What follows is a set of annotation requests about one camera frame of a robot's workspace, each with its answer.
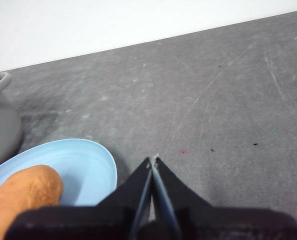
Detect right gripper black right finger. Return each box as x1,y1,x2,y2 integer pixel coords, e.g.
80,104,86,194
151,153,297,240

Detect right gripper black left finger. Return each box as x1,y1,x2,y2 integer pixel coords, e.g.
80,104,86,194
4,156,154,240

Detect brown potato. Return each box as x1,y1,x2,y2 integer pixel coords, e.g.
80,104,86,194
0,164,65,240

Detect blue round plate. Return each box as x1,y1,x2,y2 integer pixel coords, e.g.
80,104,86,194
0,138,119,207

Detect pale green electric steamer pot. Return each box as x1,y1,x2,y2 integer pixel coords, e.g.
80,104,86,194
0,71,23,173

